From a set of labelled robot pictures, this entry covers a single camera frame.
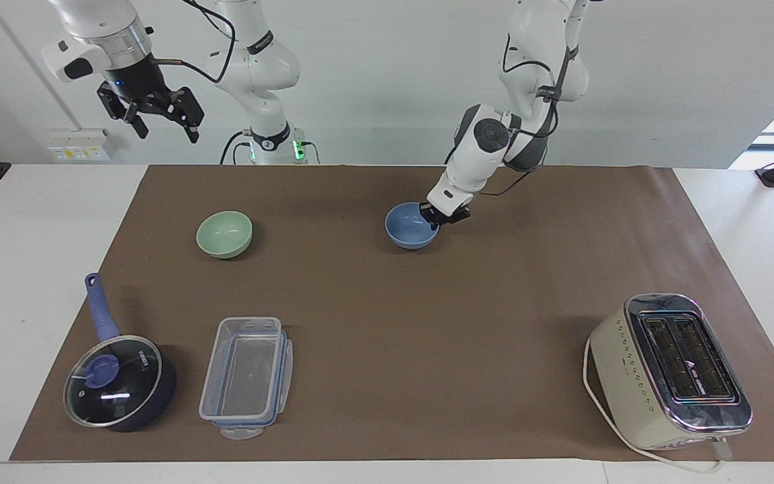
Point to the green bowl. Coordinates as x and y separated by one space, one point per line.
224 235

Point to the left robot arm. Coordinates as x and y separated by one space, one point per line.
481 144

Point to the glass pan lid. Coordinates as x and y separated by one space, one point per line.
113 380

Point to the cream toaster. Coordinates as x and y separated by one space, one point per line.
669 370

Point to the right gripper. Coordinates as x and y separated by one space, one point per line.
135 79

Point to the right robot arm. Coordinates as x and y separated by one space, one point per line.
266 67

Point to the clear plastic container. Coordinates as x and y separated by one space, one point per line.
246 380

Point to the blue bowl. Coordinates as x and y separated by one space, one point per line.
406 232

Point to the white wall socket box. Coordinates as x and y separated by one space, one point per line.
81 144

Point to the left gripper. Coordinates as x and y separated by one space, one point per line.
457 216

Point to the blue saucepan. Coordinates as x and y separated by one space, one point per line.
158 396

